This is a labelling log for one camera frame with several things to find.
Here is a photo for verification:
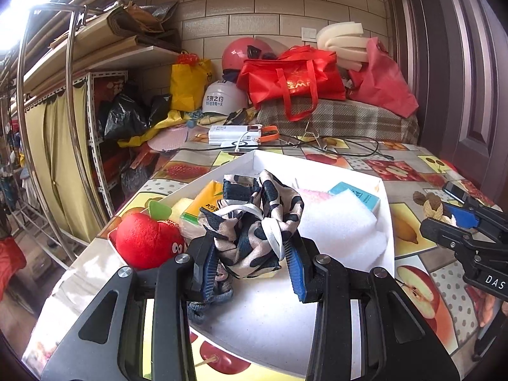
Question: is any white helmet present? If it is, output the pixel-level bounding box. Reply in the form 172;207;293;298
202;80;247;117

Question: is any red plush apple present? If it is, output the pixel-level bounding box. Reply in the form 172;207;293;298
109;200;186;271

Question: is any yellow tissue pack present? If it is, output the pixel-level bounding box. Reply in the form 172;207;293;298
179;180;225;243

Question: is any white power bank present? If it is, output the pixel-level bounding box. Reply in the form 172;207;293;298
207;124;263;145

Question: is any metal wire stand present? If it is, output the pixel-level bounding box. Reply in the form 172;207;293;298
284;121;330;149

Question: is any person's right hand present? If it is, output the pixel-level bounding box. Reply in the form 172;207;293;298
481;288;508;328

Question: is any yellow curtain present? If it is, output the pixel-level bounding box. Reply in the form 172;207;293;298
24;85;104;243

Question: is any pink sun hat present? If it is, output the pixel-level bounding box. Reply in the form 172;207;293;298
151;125;189;153

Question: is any brown door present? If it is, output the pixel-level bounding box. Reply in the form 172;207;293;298
381;0;508;211

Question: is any black cable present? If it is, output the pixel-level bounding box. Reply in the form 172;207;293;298
278;135;393;161

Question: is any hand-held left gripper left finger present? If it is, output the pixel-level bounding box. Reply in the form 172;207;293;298
42;240;223;381

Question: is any yellow sponge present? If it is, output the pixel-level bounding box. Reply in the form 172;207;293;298
169;197;199;223

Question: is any brown cardboard pile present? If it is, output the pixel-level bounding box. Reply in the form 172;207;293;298
106;0;183;52

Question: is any white foam block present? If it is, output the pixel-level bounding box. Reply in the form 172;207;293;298
297;189;390;282

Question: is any black plastic bag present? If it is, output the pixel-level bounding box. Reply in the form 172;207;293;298
149;93;173;128
101;91;151;140
120;164;151;199

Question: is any white foam roll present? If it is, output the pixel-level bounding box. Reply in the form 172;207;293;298
316;22;378;70

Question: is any blue denim scrunchie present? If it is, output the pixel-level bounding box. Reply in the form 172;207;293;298
186;270;235;324

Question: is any plaid cloth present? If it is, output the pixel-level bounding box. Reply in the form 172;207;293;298
256;97;420;145

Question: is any red plastic bag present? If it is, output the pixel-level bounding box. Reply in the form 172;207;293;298
348;37;420;119

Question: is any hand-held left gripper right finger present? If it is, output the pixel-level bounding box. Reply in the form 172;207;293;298
284;238;461;381

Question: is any yellow shopping bag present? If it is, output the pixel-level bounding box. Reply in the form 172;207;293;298
170;53;215;112

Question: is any white cardboard box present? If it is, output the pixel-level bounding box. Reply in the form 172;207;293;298
107;150;395;378

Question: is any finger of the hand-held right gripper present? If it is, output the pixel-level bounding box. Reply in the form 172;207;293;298
420;202;508;263
442;181;508;231

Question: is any white metal shelf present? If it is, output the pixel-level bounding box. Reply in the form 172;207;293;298
24;70;130;243

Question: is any blue tissue pack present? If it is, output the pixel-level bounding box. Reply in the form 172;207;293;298
327;182;379;213

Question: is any pink helmet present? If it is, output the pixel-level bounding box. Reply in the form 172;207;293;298
221;37;278;74

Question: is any white phone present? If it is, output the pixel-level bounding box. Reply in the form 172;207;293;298
219;139;258;152

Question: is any spotted satin scrunchie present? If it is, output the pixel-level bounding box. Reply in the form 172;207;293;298
196;170;305;280

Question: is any pink sponge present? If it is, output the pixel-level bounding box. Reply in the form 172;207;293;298
296;186;338;211

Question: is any red jacket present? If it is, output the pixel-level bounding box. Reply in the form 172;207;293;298
0;236;28;302

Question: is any steel clothes rack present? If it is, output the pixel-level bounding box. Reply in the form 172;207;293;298
0;3;131;271

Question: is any red tote bag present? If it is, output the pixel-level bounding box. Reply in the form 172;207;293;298
236;45;347;122

